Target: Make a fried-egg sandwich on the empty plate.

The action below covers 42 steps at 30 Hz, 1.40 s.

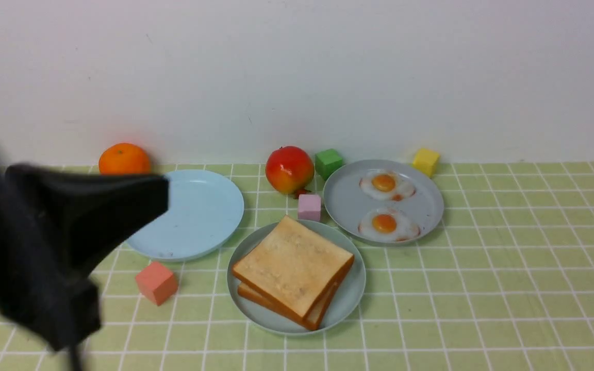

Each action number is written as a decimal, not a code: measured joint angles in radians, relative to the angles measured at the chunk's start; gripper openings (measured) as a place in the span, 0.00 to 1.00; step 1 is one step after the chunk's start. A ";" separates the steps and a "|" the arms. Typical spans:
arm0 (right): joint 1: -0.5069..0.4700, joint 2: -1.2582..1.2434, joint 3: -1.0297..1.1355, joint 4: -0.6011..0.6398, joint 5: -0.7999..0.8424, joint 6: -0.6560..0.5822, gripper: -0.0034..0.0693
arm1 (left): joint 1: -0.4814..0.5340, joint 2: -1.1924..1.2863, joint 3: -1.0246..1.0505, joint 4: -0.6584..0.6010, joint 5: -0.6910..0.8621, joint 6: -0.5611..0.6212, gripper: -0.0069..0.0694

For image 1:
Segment red pomegranate fruit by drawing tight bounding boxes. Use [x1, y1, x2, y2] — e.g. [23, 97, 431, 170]
[266, 146, 315, 199]

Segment fried egg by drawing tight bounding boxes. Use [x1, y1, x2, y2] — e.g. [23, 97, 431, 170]
[357, 208, 421, 243]
[359, 170, 416, 202]

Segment yellow cube block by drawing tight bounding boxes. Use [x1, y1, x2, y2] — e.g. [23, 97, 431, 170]
[412, 148, 440, 178]

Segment pink cube block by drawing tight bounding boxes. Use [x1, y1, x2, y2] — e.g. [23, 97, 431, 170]
[298, 193, 322, 222]

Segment orange fruit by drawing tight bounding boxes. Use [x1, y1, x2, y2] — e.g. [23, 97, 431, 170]
[97, 143, 152, 174]

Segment green cube block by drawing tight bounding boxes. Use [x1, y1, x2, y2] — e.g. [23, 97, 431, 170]
[315, 148, 344, 181]

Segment teal centre plate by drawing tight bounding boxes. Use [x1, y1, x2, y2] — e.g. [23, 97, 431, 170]
[226, 220, 366, 336]

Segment grey right plate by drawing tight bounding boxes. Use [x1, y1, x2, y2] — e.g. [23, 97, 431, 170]
[323, 159, 444, 246]

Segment toast slice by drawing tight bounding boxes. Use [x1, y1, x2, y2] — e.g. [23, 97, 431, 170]
[232, 215, 355, 331]
[237, 282, 340, 331]

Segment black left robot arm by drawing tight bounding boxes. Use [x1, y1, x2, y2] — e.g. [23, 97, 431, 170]
[0, 159, 170, 370]

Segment back fried egg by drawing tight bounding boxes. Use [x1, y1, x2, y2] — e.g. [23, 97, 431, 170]
[359, 170, 416, 202]

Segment salmon red cube block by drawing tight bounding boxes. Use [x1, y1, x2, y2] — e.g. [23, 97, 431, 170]
[135, 261, 178, 306]

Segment light blue left plate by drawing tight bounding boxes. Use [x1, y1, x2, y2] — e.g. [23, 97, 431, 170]
[127, 169, 245, 262]

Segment front fried egg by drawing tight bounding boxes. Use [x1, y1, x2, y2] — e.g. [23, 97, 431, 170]
[357, 208, 421, 243]

